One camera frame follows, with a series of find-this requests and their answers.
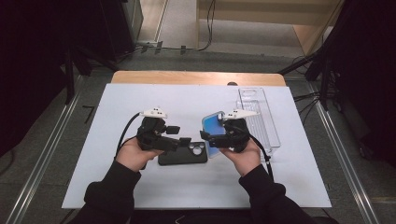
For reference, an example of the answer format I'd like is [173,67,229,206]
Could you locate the black stand legs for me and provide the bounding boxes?
[277,31,332,111]
[63,46,120,105]

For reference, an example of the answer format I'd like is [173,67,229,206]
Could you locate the light wooden furniture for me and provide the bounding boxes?
[195,0,344,57]

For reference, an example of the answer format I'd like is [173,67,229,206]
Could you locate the person's right hand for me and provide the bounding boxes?
[219,146,262,177]

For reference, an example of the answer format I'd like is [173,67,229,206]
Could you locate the metal floor rail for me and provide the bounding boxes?
[306,83,381,224]
[6,92,82,224]

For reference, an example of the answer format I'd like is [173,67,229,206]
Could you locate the wooden table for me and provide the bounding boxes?
[110,70,288,88]

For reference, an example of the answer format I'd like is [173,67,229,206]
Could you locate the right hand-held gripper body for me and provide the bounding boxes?
[207,108,260,154]

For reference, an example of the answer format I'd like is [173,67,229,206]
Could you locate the blue phone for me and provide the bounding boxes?
[201,110,227,159]

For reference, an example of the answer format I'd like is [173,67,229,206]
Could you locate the black phone case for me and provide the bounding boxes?
[157,141,208,166]

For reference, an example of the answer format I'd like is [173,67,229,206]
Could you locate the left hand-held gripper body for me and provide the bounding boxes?
[135,106,182,153]

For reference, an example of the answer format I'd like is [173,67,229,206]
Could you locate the person's left hand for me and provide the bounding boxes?
[115,136,165,173]

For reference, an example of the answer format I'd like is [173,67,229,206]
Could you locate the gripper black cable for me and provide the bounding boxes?
[247,133,275,183]
[115,112,142,157]

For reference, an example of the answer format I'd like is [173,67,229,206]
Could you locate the clear plastic box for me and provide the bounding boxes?
[235,87,282,158]

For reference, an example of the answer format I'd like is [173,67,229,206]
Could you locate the black curtain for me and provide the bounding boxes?
[0,0,141,157]
[311,0,396,169]

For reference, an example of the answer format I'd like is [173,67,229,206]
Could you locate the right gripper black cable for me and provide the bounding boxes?
[247,133,275,183]

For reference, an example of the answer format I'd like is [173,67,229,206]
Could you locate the black floor cable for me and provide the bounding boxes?
[136,0,218,53]

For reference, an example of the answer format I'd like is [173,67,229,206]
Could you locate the white board sheet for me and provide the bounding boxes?
[61,83,332,209]

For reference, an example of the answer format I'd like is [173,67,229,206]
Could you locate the person's black jacket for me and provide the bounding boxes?
[129,208,255,224]

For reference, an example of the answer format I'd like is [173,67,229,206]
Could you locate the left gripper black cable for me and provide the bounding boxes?
[115,112,142,157]

